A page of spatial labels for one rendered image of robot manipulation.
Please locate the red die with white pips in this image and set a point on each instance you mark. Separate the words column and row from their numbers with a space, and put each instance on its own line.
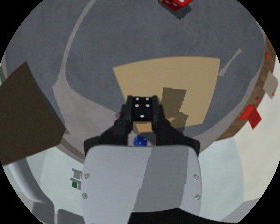
column 175, row 4

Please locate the blue die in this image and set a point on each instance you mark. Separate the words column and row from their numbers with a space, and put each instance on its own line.
column 140, row 141

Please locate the tan flat mat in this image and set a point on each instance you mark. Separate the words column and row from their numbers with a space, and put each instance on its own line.
column 184, row 85

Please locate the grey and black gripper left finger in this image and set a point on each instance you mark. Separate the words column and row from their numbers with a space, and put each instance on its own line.
column 122, row 126

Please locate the black die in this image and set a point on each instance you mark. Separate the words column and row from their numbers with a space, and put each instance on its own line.
column 142, row 109

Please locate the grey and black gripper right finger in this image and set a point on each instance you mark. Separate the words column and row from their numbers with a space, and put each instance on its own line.
column 165, row 133

